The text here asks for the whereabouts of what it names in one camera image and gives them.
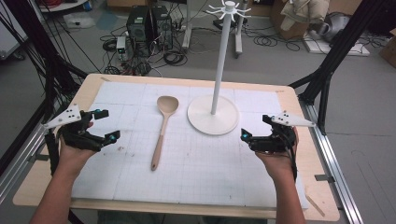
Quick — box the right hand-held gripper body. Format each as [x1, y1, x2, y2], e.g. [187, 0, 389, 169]
[247, 110, 317, 153]

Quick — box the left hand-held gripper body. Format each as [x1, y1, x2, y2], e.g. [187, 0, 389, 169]
[43, 104, 106, 153]

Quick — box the white hook rack stand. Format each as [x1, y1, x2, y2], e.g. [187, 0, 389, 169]
[187, 0, 252, 136]

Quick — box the wooden spoon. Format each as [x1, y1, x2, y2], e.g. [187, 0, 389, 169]
[150, 95, 180, 172]

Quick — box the person's right hand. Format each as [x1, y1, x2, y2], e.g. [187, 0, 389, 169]
[254, 126, 301, 182]

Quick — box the person's left hand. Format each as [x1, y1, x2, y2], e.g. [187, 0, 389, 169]
[56, 121, 97, 181]

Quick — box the white grid mat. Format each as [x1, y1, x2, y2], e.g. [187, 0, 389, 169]
[71, 80, 310, 210]

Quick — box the small grey power supply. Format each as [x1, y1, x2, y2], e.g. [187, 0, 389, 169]
[115, 35, 128, 62]

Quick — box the thin wooden stick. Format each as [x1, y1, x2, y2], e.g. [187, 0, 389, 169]
[304, 193, 327, 217]

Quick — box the white stand leg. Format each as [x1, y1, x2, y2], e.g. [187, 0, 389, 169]
[233, 0, 250, 59]
[181, 0, 194, 50]

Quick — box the black computer tower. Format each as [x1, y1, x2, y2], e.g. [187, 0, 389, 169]
[150, 5, 174, 51]
[125, 6, 154, 58]

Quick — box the large cardboard box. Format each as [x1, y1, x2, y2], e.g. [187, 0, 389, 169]
[269, 0, 314, 41]

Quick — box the flat white board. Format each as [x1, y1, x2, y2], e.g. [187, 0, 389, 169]
[302, 34, 372, 58]

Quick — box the beige cloth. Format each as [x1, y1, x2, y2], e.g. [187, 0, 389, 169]
[279, 0, 332, 32]

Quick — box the grey bag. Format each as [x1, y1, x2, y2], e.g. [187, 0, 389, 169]
[317, 12, 352, 44]

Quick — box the small cardboard box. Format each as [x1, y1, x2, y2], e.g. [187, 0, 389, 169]
[378, 27, 396, 69]

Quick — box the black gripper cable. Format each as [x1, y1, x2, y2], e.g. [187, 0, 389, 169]
[279, 124, 299, 183]
[44, 129, 61, 176]

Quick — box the aluminium frame rail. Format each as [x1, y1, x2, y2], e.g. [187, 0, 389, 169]
[298, 98, 364, 224]
[0, 122, 49, 204]

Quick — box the small metal bracket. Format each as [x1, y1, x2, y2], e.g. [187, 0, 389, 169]
[314, 174, 336, 184]

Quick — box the tangle of black floor cables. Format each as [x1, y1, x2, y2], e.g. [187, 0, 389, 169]
[99, 26, 190, 77]

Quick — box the coiled black cable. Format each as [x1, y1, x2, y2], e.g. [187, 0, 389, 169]
[242, 26, 303, 53]

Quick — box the black frame strut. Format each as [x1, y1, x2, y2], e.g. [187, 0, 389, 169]
[0, 0, 89, 176]
[289, 0, 388, 135]

